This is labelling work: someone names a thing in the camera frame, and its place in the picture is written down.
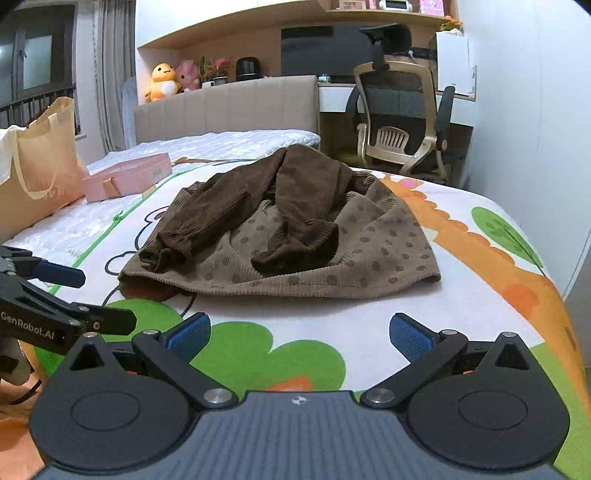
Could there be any pink plush toy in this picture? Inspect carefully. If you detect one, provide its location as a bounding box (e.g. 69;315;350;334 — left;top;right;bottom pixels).
174;60;202;93

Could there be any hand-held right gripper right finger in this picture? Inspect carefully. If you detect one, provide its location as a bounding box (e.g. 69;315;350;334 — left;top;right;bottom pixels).
361;312;533;410

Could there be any beige upholstered headboard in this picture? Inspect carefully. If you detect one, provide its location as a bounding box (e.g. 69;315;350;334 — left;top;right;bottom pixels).
134;75;320;146

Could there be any wooden wall shelf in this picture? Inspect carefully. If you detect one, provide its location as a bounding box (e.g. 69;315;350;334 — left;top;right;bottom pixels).
318;0;462;20

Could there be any black computer monitor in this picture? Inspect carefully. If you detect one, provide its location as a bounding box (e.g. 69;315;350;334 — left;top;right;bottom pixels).
281;24;384;77

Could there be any beige tote bag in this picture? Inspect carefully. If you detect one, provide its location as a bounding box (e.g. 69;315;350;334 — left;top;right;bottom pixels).
0;97;90;243

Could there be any beige mesh office chair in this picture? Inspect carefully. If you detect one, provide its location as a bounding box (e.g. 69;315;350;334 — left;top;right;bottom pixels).
345;23;467;185

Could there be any potted plant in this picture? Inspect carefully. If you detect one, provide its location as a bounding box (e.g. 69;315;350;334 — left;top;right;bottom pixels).
198;55;232;89

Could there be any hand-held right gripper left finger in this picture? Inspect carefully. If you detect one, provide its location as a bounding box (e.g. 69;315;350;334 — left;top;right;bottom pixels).
68;311;239;412

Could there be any yellow plush toy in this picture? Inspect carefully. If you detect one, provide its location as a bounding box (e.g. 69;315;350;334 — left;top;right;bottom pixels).
144;62;182;103

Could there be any pink gift box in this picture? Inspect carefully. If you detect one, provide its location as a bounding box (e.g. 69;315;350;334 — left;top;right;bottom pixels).
83;154;174;204

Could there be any white wooden desk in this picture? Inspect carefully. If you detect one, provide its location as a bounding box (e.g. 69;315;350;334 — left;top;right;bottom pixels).
316;74;476;153

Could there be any grey curtain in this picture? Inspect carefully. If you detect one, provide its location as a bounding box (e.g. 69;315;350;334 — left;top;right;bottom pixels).
76;0;137;153

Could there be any white quilted mattress cover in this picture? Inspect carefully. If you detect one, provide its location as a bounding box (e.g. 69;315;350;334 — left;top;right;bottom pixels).
2;129;321;268

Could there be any green stool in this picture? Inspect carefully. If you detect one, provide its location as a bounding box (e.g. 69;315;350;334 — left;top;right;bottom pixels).
333;148;366;168

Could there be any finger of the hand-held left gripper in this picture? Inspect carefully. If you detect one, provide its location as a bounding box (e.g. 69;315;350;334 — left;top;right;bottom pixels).
0;246;87;289
0;274;138;335

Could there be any brown polka dot sweater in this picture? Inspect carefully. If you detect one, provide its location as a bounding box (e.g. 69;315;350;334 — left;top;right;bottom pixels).
117;143;441;301

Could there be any black speaker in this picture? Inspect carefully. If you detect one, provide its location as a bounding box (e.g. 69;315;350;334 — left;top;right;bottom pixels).
235;56;264;83

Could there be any cartoon printed play mat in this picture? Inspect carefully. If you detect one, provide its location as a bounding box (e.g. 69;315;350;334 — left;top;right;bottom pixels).
18;157;585;480

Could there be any white cabinet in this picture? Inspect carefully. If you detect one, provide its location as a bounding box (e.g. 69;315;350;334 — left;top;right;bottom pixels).
436;32;476;102

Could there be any dark framed window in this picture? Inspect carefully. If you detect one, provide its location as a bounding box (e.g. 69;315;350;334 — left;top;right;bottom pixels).
0;4;79;130

